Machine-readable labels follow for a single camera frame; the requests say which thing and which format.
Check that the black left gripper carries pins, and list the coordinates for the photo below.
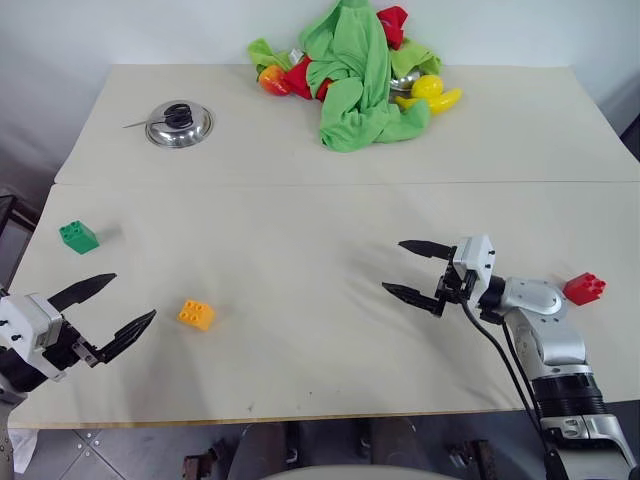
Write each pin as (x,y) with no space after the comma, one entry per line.
(67,347)

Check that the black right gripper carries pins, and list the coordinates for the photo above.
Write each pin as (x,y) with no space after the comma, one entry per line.
(455,287)

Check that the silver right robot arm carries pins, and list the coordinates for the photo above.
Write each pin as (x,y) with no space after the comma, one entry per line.
(547,302)

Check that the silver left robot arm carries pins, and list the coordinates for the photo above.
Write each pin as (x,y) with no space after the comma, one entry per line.
(15,372)

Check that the green toy building block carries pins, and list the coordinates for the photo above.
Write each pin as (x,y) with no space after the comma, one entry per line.
(79,237)

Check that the yellow toy building block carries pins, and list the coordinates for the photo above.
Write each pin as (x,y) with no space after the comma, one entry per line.
(196,315)

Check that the red toy building block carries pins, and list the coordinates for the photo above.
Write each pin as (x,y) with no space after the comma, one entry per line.
(584,289)

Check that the yellow toy banana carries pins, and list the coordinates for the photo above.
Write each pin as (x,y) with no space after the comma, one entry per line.
(442,101)

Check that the rusty brown metal foot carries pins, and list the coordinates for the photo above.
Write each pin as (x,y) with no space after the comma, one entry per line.
(202,462)

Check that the yellow toy lemon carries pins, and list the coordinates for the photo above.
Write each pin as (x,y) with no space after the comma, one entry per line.
(428,86)

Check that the steel bowl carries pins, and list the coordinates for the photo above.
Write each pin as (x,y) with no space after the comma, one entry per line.
(402,82)

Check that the thin metal stick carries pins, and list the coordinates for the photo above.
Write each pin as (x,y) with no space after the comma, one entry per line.
(135,123)

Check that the large green cloth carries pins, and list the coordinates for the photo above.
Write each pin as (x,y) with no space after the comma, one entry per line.
(357,85)

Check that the steel pot lid black knob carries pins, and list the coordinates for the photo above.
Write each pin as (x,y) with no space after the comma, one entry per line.
(180,127)

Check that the red cloth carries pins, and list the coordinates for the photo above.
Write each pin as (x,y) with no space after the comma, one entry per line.
(392,25)
(300,77)

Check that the orange red toy peach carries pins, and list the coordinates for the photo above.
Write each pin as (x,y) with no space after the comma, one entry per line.
(273,81)

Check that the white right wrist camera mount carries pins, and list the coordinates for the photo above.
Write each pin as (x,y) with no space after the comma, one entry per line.
(475,257)

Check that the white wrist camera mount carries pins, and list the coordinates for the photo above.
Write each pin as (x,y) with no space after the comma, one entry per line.
(475,257)
(30,320)

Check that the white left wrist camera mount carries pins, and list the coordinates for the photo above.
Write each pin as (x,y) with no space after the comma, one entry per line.
(30,320)

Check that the dark metal frame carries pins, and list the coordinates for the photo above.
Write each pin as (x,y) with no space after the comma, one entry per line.
(15,215)

